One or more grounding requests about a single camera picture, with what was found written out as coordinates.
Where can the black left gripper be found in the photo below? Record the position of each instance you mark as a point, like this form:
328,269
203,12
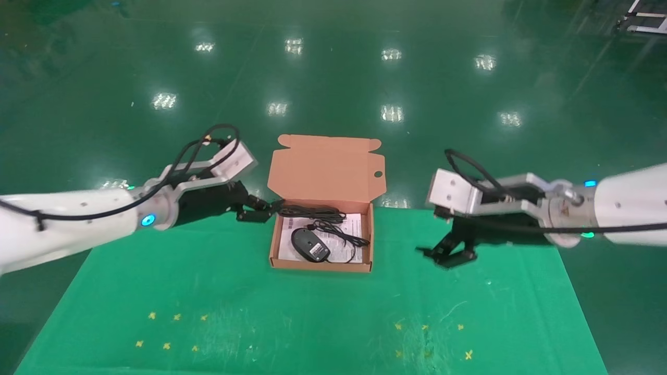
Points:
208,200

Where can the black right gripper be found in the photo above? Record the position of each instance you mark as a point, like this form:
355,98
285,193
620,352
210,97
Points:
500,229

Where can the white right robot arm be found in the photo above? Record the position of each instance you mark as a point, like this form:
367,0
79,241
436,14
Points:
625,208

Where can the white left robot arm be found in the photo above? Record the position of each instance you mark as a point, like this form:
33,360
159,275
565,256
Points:
62,224

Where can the open brown cardboard box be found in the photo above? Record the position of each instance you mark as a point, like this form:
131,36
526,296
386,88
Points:
323,172

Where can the white printed instruction sheet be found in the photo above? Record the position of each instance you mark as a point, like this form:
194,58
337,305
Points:
286,245

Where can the green table mat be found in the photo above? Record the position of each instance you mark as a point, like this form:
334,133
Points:
312,312

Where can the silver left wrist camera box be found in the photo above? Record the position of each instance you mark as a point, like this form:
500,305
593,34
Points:
234,159

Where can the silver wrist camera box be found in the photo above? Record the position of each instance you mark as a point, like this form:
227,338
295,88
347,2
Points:
234,159
451,192

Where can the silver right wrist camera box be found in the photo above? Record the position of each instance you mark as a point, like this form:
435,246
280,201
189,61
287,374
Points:
451,192

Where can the grey metal rack frame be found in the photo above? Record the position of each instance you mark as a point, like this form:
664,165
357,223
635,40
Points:
643,21

